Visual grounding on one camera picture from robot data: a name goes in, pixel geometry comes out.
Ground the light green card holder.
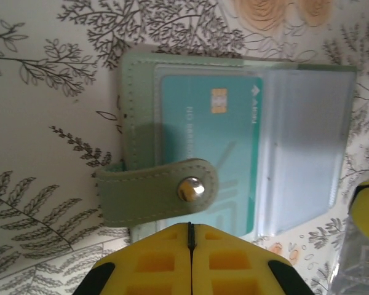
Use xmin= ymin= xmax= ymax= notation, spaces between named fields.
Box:
xmin=95 ymin=50 xmax=359 ymax=239

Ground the clear acrylic card stand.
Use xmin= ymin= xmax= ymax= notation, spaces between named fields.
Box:
xmin=330 ymin=214 xmax=369 ymax=295

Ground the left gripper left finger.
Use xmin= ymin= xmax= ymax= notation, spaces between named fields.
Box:
xmin=75 ymin=221 xmax=192 ymax=295

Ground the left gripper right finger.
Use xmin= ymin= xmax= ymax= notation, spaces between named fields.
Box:
xmin=190 ymin=221 xmax=315 ymax=295

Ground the floral patterned table cover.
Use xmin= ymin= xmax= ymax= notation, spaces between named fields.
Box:
xmin=0 ymin=0 xmax=369 ymax=295

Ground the teal card with chip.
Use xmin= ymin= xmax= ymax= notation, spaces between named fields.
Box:
xmin=158 ymin=74 xmax=264 ymax=236

